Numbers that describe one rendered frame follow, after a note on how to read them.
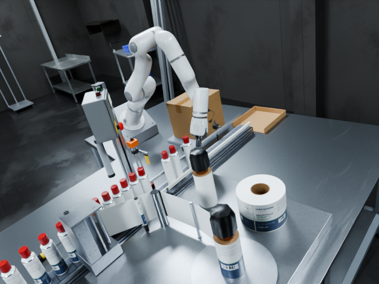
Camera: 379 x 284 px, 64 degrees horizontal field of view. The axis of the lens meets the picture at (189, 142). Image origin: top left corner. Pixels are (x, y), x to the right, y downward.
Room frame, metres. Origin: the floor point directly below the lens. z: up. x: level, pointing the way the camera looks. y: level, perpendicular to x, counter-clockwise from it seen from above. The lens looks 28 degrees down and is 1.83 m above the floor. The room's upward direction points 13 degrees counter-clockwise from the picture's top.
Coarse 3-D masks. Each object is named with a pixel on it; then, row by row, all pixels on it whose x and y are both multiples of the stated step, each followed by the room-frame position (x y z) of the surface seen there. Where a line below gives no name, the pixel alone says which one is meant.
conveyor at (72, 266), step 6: (240, 126) 1.86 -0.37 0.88; (234, 132) 1.79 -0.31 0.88; (240, 132) 1.77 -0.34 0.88; (234, 138) 1.72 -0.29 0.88; (216, 144) 1.69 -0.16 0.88; (228, 144) 1.65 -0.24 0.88; (210, 150) 1.63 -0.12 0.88; (186, 168) 1.49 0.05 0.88; (192, 174) 1.42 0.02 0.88; (162, 186) 1.37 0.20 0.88; (174, 186) 1.35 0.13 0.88; (114, 234) 1.08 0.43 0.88; (72, 264) 0.96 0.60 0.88; (78, 264) 0.95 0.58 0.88; (72, 270) 0.93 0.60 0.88; (54, 276) 0.92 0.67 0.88; (60, 276) 0.91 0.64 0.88; (66, 276) 0.90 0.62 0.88; (54, 282) 0.89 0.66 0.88
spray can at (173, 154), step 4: (172, 148) 1.40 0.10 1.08; (172, 152) 1.40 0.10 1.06; (176, 152) 1.41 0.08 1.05; (172, 156) 1.39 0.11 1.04; (176, 156) 1.39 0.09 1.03; (172, 160) 1.39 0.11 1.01; (176, 160) 1.39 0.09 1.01; (176, 164) 1.39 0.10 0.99; (180, 164) 1.41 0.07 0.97; (176, 168) 1.39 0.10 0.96; (180, 168) 1.40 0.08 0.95; (176, 172) 1.39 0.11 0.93; (180, 172) 1.39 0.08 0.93; (176, 176) 1.40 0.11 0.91
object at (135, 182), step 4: (132, 172) 1.25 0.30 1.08; (132, 176) 1.22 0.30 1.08; (132, 180) 1.22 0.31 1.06; (136, 180) 1.23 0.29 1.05; (132, 184) 1.21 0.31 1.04; (136, 184) 1.21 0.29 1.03; (140, 184) 1.24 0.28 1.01; (132, 188) 1.21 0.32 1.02; (136, 188) 1.21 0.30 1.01; (140, 188) 1.22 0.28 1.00; (136, 192) 1.21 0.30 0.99; (140, 192) 1.22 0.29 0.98; (136, 196) 1.21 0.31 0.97
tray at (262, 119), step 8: (248, 112) 2.10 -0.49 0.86; (256, 112) 2.12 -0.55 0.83; (264, 112) 2.09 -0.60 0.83; (272, 112) 2.05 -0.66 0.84; (280, 112) 2.00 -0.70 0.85; (240, 120) 2.02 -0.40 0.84; (248, 120) 2.02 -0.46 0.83; (256, 120) 1.99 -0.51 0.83; (264, 120) 1.96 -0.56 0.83; (272, 120) 1.93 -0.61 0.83; (256, 128) 1.86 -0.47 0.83; (264, 128) 1.77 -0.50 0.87
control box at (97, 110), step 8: (104, 88) 1.38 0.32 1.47; (88, 96) 1.31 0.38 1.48; (104, 96) 1.27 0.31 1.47; (88, 104) 1.22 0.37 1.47; (96, 104) 1.22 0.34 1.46; (104, 104) 1.22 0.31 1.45; (88, 112) 1.21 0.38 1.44; (96, 112) 1.22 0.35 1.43; (104, 112) 1.22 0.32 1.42; (88, 120) 1.21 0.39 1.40; (96, 120) 1.22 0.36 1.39; (104, 120) 1.22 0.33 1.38; (112, 120) 1.23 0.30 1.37; (96, 128) 1.21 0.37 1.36; (104, 128) 1.22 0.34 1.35; (112, 128) 1.22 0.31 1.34; (96, 136) 1.21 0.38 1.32; (104, 136) 1.22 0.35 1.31; (112, 136) 1.22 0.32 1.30
